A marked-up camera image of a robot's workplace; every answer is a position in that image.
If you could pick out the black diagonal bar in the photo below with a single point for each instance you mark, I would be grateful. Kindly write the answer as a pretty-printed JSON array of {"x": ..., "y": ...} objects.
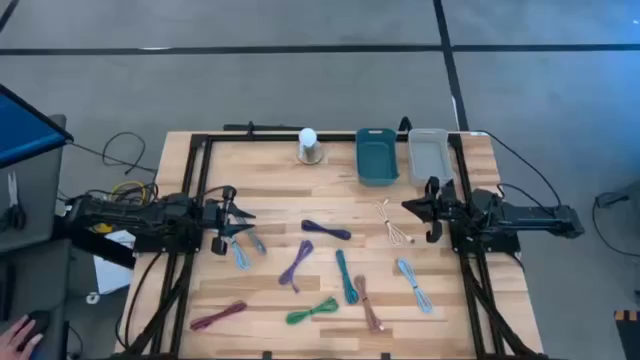
[{"x": 100, "y": 249}]

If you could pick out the grey plastic bin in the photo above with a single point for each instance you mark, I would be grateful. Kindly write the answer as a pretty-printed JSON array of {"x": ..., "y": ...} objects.
[{"x": 430, "y": 157}]

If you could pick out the black aluminium table frame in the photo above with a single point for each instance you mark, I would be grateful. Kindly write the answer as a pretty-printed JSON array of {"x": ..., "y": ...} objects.
[{"x": 340, "y": 136}]

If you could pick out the black computer mouse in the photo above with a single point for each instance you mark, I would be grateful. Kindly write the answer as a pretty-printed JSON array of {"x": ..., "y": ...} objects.
[{"x": 39, "y": 320}]

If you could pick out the teal plastic bin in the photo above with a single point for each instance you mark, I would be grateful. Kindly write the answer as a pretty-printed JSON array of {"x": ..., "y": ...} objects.
[{"x": 377, "y": 160}]

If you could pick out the black stand leg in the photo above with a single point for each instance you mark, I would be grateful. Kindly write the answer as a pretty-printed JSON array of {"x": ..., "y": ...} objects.
[{"x": 612, "y": 199}]

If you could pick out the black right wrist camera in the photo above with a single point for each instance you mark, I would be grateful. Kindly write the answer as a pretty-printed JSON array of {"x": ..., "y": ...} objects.
[{"x": 434, "y": 234}]

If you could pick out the white paper sheet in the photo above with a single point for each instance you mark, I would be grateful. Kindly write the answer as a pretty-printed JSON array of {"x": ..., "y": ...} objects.
[{"x": 107, "y": 275}]

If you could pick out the computer monitor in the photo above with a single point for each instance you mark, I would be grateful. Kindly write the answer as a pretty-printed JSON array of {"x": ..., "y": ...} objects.
[{"x": 25, "y": 130}]

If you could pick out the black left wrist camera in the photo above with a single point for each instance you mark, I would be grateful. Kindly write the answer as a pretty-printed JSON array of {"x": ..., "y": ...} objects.
[{"x": 219, "y": 246}]

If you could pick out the grey desk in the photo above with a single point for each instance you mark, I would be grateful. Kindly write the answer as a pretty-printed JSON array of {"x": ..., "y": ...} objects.
[{"x": 35, "y": 210}]

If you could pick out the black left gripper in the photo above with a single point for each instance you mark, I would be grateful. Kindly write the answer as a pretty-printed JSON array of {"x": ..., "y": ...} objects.
[{"x": 217, "y": 215}]

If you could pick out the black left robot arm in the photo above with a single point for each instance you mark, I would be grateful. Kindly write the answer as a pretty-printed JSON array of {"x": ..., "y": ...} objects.
[{"x": 130, "y": 215}]

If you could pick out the black box with yellow stripes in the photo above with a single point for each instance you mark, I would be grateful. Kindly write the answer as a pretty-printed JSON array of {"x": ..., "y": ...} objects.
[{"x": 627, "y": 335}]

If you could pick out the small white tape roll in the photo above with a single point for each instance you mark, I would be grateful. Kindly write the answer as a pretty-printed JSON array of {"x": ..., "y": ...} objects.
[{"x": 88, "y": 299}]

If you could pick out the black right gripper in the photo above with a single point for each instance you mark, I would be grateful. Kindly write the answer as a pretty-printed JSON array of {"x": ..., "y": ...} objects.
[{"x": 445, "y": 207}]

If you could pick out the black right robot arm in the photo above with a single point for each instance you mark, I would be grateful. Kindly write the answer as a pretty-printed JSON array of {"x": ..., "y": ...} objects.
[{"x": 530, "y": 217}]

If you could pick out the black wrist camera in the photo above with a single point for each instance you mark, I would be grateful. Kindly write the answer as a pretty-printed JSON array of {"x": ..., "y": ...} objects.
[
  {"x": 434, "y": 234},
  {"x": 219, "y": 246}
]

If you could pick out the person's hand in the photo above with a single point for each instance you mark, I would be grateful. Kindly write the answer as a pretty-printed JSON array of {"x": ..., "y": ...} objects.
[{"x": 15, "y": 340}]

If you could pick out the black flat device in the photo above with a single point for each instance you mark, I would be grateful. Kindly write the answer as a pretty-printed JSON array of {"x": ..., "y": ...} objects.
[{"x": 6, "y": 292}]

